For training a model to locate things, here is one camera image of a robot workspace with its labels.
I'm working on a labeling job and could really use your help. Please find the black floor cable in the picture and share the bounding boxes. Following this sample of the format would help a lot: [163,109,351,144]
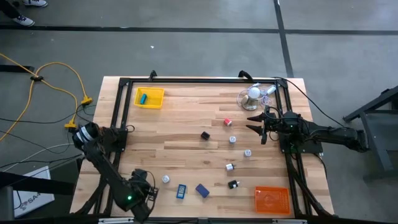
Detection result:
[0,104,97,125]

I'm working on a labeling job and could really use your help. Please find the person's leg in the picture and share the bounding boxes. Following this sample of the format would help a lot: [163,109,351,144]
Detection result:
[0,0,20,18]

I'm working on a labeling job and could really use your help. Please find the white globe table lamp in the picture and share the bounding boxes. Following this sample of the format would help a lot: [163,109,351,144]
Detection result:
[241,86,262,112]

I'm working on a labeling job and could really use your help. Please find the yellow plastic basket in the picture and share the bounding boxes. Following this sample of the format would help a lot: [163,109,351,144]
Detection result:
[134,86,165,110]

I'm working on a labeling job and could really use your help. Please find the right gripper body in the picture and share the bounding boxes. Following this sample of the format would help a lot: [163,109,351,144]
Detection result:
[261,105,284,146]

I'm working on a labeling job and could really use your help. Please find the black floor bar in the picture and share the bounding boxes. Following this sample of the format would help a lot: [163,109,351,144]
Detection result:
[0,64,35,73]

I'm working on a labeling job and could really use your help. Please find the white floor cable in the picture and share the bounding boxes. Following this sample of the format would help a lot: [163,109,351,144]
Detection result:
[2,142,85,172]

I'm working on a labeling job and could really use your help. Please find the yellow extension cable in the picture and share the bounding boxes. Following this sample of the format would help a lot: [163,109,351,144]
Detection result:
[30,61,93,106]
[0,52,78,142]

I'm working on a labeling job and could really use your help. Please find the black metal stand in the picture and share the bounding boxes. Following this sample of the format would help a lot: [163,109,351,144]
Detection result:
[343,85,398,175]

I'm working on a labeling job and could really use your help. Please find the bright blue staple box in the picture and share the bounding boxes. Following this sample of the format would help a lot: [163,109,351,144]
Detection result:
[175,184,188,200]

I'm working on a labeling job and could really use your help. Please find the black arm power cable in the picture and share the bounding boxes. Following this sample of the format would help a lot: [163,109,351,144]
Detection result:
[272,76,346,128]

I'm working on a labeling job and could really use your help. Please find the orange plastic basket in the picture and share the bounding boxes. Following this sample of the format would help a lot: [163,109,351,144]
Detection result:
[254,185,292,215]

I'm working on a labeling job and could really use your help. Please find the person's shoe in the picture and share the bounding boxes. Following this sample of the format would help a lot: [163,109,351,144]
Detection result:
[23,0,49,7]
[12,14,35,27]

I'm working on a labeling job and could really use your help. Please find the navy blue box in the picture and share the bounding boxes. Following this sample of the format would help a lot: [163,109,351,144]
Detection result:
[195,183,211,199]

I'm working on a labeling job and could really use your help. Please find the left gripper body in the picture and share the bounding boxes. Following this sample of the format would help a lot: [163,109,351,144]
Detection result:
[130,169,159,200]

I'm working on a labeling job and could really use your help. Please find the dark desk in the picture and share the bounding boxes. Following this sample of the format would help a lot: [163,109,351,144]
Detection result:
[0,170,75,224]

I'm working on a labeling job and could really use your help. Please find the white printed sign board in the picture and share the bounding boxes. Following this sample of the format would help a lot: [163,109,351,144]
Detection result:
[12,166,55,218]

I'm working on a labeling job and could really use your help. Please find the silver aluminium bar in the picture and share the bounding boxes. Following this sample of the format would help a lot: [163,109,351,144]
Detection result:
[272,218,308,224]
[98,217,134,224]

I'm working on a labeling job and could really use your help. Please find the black metal table frame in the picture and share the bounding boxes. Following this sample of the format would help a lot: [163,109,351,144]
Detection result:
[74,76,335,218]

